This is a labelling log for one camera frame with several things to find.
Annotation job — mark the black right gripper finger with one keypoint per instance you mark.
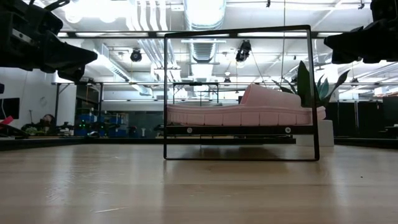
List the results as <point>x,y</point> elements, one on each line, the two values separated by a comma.
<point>346,42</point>
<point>346,57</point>

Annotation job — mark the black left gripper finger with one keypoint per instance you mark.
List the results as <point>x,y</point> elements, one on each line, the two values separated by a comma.
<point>71,75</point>
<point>71,56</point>

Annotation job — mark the pink rubber slide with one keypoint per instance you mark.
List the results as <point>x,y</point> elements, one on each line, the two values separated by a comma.
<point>242,116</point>

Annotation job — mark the black metal frame wooden shelf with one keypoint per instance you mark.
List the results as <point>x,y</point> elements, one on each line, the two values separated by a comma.
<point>239,130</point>

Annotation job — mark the green snake plant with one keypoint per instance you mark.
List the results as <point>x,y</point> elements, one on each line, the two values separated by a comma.
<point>303,77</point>

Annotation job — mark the blue storage bins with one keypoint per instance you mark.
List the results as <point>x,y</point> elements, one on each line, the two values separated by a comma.
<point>90,119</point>

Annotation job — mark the person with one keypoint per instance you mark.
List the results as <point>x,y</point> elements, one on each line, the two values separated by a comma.
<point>48,119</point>

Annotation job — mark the dark background cabinets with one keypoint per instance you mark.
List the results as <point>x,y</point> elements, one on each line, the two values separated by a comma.
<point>367,118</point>

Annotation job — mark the black hanging ceiling spotlight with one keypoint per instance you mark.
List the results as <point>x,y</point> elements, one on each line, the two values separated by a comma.
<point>136,56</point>
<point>243,51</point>

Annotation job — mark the red and black object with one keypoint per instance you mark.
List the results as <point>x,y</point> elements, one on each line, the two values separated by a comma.
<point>7,120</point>

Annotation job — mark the white plant pot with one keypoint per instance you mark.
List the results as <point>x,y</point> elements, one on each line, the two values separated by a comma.
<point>327,133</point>

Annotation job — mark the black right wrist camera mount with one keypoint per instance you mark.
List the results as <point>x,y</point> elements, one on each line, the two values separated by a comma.
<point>384,9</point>

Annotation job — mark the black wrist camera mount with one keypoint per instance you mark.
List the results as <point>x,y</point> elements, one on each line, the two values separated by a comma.
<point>384,9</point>
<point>43,18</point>

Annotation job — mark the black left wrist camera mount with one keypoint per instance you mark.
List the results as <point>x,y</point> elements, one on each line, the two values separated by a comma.
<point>43,18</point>

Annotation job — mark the black wall screen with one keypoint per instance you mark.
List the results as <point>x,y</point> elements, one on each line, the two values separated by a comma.
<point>9,109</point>

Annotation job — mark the black aluminium table frame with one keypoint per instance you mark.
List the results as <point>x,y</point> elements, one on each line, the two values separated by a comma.
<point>93,141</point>

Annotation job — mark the silver ceiling air duct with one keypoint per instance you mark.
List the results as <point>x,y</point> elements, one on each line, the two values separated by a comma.
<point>205,12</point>

